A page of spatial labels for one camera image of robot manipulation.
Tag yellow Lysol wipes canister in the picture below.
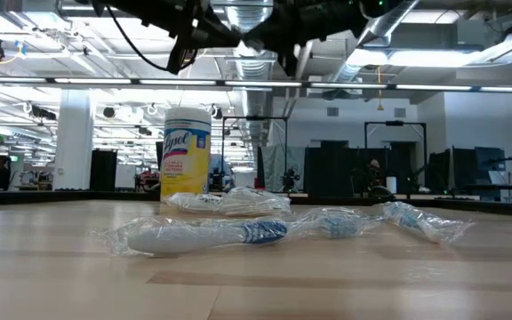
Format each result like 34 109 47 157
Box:
160 107 213 199

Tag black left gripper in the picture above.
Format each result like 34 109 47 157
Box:
166 0 244 50

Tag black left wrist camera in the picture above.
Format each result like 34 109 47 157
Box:
165 35 195 76

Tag black background rig frame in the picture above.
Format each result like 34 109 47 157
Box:
221 116 289 190
364 120 428 196

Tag dark-blue striped toothbrush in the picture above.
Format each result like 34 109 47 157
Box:
100 206 372 258

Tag black partition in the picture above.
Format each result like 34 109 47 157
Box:
303 146 417 197

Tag black cabinet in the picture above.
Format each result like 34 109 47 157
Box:
89 149 118 192

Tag wrapped blue handle toothbrush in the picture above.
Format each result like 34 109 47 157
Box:
380 200 477 246

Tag clear bag of cotton swabs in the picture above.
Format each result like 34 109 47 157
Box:
220 186 292 218

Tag silver ventilation duct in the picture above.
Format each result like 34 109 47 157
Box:
326 0 421 85
225 0 276 139

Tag dark desk monitors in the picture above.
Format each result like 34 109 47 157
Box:
427 146 506 201

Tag long ceiling light rail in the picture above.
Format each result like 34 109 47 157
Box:
0 76 512 93

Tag white square column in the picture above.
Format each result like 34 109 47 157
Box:
53 90 95 191

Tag black table frame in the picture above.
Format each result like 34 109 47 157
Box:
0 188 512 219

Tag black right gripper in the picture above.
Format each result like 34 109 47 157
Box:
242 0 368 53

